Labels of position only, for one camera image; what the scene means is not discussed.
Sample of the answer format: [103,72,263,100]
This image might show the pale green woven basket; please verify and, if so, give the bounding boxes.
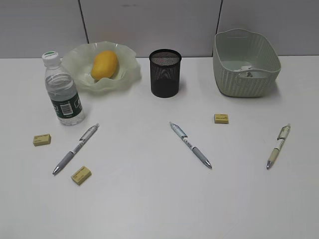
[213,28,281,98]

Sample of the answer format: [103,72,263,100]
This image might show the pale green wavy plate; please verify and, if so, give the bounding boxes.
[62,41,141,94]

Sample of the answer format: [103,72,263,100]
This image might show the yellow eraser front left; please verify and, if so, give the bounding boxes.
[71,166,92,186]

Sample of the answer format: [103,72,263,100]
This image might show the yellow mango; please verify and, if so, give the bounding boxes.
[91,50,118,81]

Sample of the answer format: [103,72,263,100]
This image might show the clear plastic water bottle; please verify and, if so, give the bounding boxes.
[42,51,84,125]

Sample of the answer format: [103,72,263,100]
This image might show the yellow eraser near basket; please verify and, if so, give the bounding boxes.
[214,114,229,124]

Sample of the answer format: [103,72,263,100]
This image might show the left grey grip pen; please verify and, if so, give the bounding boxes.
[52,123,100,175]

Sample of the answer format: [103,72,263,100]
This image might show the yellow eraser near bottle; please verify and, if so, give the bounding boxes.
[33,134,51,146]

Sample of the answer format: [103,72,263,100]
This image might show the beige grip ballpoint pen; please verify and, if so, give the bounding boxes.
[266,123,291,170]

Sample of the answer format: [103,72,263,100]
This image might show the grey grip ballpoint pen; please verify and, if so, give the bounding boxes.
[169,122,212,169]

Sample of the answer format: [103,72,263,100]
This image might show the waste paper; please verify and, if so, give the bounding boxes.
[234,65,261,78]

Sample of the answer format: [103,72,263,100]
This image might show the black mesh pen holder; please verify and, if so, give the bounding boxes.
[149,49,182,98]

